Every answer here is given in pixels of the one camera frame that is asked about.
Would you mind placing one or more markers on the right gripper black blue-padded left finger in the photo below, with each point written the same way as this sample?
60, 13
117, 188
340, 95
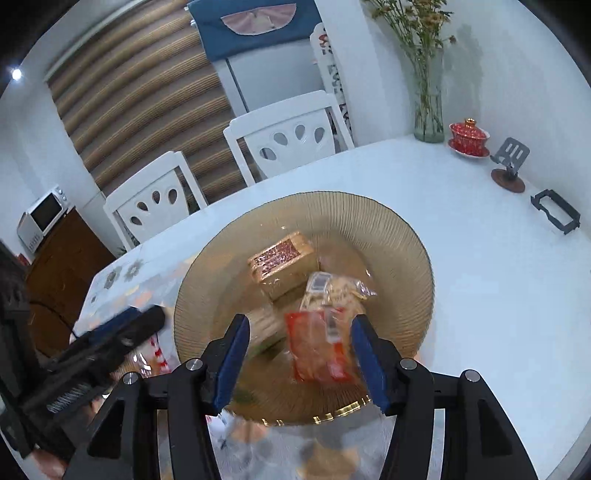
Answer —
123, 435

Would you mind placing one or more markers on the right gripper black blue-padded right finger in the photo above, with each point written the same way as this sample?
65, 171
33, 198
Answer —
480, 441

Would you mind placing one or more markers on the red snack packet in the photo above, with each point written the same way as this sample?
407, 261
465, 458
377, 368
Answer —
320, 345

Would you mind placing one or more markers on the brown wafer snack bar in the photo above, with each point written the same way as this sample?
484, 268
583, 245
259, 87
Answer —
284, 266

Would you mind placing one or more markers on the person's left hand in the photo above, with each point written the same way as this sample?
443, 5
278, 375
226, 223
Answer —
52, 467

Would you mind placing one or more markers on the patterned fan-print tablecloth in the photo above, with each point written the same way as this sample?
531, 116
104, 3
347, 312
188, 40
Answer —
151, 274

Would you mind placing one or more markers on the dark wooden cabinet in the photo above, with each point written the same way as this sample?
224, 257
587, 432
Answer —
59, 279

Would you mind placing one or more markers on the white microwave oven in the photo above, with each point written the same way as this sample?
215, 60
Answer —
37, 221

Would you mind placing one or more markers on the clear cookie packet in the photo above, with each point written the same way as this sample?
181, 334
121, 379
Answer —
342, 293

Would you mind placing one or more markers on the white dining chair near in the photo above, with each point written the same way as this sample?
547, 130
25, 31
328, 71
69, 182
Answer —
153, 199

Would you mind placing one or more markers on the white dining chair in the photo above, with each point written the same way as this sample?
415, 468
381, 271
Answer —
288, 134
153, 199

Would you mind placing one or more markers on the amber ribbed glass bowl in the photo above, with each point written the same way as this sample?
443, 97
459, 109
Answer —
353, 236

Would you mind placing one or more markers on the grey phone stand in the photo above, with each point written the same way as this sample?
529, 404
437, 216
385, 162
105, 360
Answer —
511, 156

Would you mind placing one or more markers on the red lidded tea cup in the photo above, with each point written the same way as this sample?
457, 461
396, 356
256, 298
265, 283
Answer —
469, 139

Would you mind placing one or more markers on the striped brown window blind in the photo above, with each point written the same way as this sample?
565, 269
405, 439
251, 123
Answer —
139, 87

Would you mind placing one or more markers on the white dining chair far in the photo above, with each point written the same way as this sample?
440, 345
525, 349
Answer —
288, 134

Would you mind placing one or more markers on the white refrigerator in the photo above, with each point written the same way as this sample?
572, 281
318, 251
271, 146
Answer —
261, 77

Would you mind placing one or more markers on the blue fridge dust cover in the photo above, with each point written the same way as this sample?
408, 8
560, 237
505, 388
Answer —
229, 28

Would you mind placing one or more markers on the glass vase with flowers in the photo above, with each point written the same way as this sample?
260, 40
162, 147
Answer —
418, 26

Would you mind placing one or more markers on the black rectangular bracket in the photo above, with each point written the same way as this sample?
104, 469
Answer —
559, 212

